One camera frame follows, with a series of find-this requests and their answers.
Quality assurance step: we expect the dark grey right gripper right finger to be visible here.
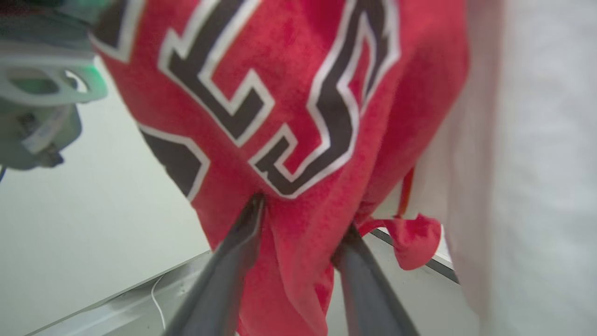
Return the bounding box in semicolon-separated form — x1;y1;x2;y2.
332;225;420;336

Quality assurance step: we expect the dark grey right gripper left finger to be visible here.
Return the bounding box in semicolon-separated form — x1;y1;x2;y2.
163;194;265;336

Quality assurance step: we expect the white and green left gripper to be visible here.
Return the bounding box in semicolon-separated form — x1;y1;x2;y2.
0;0;110;171

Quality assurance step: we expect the red jersey with black lettering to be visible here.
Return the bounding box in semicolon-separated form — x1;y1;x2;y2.
89;0;469;336

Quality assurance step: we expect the white cloth garment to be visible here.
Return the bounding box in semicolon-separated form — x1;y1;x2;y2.
373;0;597;336

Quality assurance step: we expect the thin white cable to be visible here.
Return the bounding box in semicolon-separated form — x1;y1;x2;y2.
150;274;167;331

